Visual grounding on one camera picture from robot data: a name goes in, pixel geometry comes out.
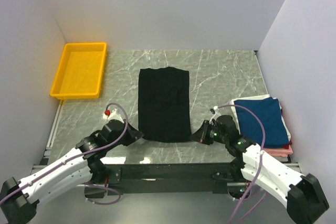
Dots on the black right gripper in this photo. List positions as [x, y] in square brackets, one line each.
[201, 135]

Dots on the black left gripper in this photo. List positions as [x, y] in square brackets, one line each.
[133, 135]

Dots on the black t-shirt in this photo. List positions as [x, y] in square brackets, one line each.
[164, 105]

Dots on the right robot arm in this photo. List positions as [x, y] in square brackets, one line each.
[302, 195]

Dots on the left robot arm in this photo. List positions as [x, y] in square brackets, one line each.
[82, 164]

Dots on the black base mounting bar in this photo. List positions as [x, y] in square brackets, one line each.
[171, 178]

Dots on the blue folded t-shirt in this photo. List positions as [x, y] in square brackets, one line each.
[252, 113]

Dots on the pink folded t-shirt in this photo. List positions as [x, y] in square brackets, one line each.
[279, 152]

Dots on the yellow plastic tray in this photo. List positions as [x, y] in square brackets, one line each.
[80, 70]

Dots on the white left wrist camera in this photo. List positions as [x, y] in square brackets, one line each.
[114, 114]

